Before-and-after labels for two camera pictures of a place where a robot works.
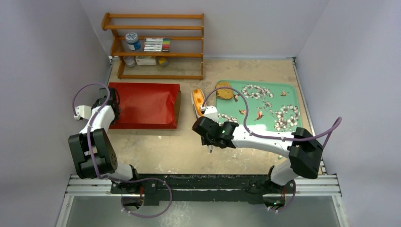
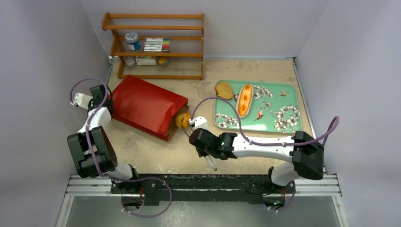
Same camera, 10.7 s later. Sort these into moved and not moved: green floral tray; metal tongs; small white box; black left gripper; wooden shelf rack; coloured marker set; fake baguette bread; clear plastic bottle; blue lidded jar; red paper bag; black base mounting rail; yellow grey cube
Moved: red paper bag; metal tongs; fake baguette bread; black left gripper
Not moved: black base mounting rail; clear plastic bottle; yellow grey cube; green floral tray; coloured marker set; small white box; blue lidded jar; wooden shelf rack
